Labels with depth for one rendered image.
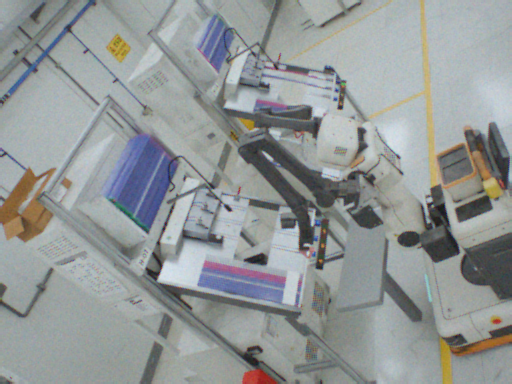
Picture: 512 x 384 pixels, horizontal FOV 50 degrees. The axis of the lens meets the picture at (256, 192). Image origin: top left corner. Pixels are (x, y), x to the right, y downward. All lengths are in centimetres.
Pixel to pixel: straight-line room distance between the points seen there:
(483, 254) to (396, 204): 41
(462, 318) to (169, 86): 229
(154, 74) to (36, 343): 194
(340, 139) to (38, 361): 261
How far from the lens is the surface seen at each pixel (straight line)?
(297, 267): 285
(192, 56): 369
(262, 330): 295
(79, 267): 285
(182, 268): 280
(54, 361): 407
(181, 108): 382
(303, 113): 303
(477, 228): 236
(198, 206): 297
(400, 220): 250
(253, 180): 409
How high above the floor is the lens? 245
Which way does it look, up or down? 28 degrees down
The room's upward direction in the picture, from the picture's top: 43 degrees counter-clockwise
